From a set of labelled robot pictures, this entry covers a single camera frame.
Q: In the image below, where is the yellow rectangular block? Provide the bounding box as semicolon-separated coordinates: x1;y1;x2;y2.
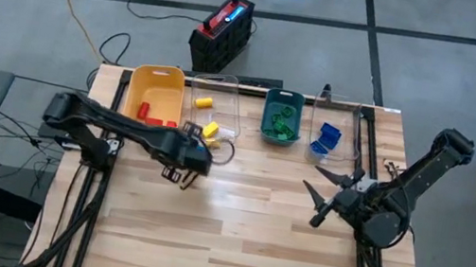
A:
201;119;221;141

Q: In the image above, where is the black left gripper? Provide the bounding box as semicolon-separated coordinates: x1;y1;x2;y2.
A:
159;117;220;196

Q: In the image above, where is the black frame crossbar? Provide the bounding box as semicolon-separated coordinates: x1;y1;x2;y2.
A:
121;65;378;116

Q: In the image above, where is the red cylinder block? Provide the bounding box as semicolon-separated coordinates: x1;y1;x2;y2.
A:
136;100;151;122

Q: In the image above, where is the teal plastic bin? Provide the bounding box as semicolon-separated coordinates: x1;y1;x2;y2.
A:
257;86;308;149

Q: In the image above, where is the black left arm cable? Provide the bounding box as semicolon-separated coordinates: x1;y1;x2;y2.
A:
206;136;238;169

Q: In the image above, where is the yellow cylinder block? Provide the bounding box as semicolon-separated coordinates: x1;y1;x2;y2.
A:
192;94;215;111

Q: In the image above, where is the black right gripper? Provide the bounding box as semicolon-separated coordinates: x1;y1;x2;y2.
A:
295;159;381;238

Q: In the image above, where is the small black clamp post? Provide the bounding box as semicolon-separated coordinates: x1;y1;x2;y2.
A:
319;82;334;104

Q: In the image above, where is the black looped cable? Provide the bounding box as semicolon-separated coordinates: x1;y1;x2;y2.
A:
96;28;132;68

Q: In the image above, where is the red battery box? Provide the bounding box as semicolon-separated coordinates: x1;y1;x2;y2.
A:
195;0;251;45

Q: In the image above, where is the long green studded brick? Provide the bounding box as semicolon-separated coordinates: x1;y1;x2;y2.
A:
272;120;297;138

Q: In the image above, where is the long red rectangular block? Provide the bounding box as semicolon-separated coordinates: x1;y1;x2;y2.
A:
146;116;166;129

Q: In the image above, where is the blue studded brick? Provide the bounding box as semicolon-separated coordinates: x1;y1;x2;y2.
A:
315;133;339;152
309;139;331;157
319;121;344;142

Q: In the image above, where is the small yellow block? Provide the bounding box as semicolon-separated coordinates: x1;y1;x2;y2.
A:
204;136;223;151

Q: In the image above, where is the clear plastic bin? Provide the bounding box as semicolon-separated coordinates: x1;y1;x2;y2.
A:
304;95;366;170
183;68;250;147

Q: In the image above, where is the yellow plastic bin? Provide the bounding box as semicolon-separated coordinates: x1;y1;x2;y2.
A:
121;61;189;131

